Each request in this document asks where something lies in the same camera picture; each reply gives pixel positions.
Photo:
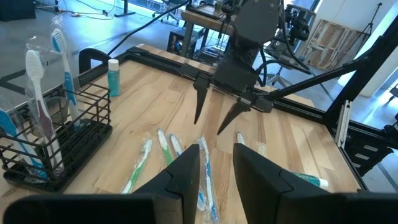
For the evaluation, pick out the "black computer case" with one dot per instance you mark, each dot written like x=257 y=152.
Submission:
x=175 y=40

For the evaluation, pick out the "green toothbrush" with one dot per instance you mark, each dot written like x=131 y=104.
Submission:
x=136 y=169
x=164 y=149

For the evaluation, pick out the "white purple toothbrush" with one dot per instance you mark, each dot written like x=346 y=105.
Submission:
x=38 y=102

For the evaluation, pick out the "blue white toothbrush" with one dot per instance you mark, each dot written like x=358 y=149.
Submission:
x=240 y=138

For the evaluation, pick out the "wooden desk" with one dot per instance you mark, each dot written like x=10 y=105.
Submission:
x=202 y=20

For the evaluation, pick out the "black background robot arm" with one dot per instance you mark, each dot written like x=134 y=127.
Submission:
x=298 y=28

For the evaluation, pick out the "black table clamp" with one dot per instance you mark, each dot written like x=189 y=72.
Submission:
x=85 y=54

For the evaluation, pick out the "wooden pallet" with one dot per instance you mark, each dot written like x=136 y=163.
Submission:
x=329 y=43

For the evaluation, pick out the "black box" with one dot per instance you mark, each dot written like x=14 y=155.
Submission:
x=15 y=9

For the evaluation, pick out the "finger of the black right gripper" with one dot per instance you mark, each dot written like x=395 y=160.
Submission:
x=234 y=113
x=201 y=96

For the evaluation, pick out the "teal mouthwash bottle white cap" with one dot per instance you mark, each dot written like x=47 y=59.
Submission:
x=113 y=79
x=311 y=180

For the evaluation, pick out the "white column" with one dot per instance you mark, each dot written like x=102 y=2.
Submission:
x=385 y=71

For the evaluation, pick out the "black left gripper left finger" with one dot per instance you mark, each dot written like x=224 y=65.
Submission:
x=183 y=177

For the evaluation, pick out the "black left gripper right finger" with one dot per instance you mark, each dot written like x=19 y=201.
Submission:
x=264 y=189

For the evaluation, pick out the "white strip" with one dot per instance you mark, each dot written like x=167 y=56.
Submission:
x=343 y=124

